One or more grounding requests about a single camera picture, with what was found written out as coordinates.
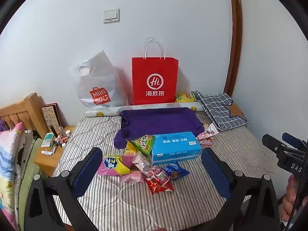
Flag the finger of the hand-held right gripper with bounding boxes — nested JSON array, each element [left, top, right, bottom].
[[262, 134, 285, 155], [282, 132, 308, 152]]

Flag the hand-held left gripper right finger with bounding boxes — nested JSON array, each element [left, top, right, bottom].
[[201, 147, 282, 231]]

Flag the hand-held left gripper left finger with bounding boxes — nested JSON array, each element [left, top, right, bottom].
[[23, 147, 104, 231]]

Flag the pink and yellow snack packet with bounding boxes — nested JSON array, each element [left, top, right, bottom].
[[96, 154, 131, 176]]

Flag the small pink candy packet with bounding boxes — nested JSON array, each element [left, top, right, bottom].
[[197, 136, 214, 147]]

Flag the blue cookie packet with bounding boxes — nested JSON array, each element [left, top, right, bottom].
[[162, 161, 190, 181]]

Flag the small white candy packet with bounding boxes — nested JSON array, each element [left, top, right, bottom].
[[202, 123, 219, 137]]

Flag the pale pink snack packet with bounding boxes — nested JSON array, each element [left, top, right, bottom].
[[132, 152, 151, 172]]

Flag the red snack packet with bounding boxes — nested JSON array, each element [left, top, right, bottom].
[[145, 178, 175, 195]]

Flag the pink strawberry snack packet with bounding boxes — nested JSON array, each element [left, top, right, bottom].
[[144, 166, 172, 186]]

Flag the green snack packet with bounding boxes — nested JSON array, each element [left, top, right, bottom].
[[131, 134, 156, 156]]

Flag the person's right hand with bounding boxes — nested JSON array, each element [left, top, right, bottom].
[[280, 173, 308, 222]]

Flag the wooden nightstand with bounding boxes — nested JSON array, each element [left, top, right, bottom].
[[33, 125, 76, 177]]

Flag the blue tissue pack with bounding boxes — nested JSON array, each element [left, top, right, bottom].
[[151, 131, 202, 166]]

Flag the green and white box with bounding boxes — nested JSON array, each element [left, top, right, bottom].
[[41, 133, 54, 148]]

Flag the green cloth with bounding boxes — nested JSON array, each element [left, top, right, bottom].
[[18, 137, 45, 222]]

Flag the grey striped quilt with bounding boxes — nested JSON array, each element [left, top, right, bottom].
[[52, 111, 277, 231]]

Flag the fruit print paper roll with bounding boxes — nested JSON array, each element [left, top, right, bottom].
[[84, 102, 205, 118]]

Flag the grey checked cloth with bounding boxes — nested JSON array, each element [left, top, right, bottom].
[[191, 90, 249, 131]]

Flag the patterned notebook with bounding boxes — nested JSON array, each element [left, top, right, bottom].
[[41, 103, 63, 135]]

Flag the purple towel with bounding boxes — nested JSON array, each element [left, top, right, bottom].
[[114, 107, 205, 149]]

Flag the colourful pillow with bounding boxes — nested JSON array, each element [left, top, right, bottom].
[[0, 122, 26, 229]]

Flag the yellow chip bag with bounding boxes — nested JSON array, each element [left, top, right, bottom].
[[175, 93, 196, 103]]

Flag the wooden headboard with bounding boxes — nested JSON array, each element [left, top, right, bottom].
[[0, 92, 50, 139]]

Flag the white plastic shopping bag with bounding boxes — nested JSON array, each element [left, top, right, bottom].
[[70, 50, 133, 110]]

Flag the red paper bag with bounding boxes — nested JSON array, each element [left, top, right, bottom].
[[131, 37, 179, 105]]

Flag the brown wooden door frame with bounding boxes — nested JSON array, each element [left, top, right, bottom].
[[223, 0, 243, 99]]

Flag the white wall light switch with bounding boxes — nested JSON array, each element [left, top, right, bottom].
[[103, 8, 120, 24]]

